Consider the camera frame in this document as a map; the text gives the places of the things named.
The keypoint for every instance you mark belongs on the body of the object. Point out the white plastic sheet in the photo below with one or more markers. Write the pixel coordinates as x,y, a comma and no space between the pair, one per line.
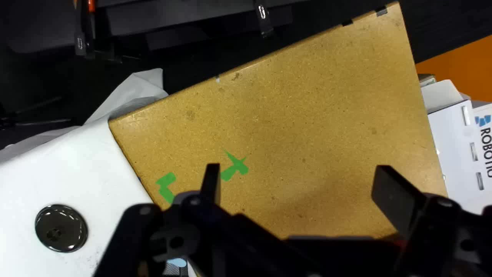
136,91

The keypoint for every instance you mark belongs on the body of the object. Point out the white Robotiq box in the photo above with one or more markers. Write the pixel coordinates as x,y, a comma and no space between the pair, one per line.
462,129

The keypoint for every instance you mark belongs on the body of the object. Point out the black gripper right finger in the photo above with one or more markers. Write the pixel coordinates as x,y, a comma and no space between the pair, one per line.
396,197

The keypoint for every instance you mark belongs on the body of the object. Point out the metal sink drain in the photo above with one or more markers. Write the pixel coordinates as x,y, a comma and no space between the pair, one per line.
61,228

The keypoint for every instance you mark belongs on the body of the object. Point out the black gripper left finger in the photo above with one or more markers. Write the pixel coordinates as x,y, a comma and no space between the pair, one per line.
211,182

